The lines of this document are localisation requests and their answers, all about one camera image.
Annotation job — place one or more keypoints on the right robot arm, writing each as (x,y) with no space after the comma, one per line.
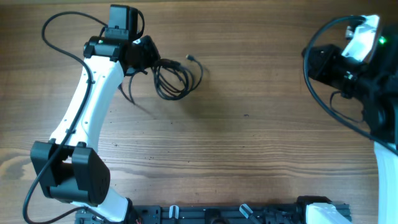
(368,74)

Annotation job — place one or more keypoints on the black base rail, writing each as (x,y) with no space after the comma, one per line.
(273,213)

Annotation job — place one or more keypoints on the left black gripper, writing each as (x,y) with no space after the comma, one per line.
(152,55)

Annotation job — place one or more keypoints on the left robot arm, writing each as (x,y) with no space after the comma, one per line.
(68,166)

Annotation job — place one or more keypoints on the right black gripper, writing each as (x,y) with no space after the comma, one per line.
(320,70)

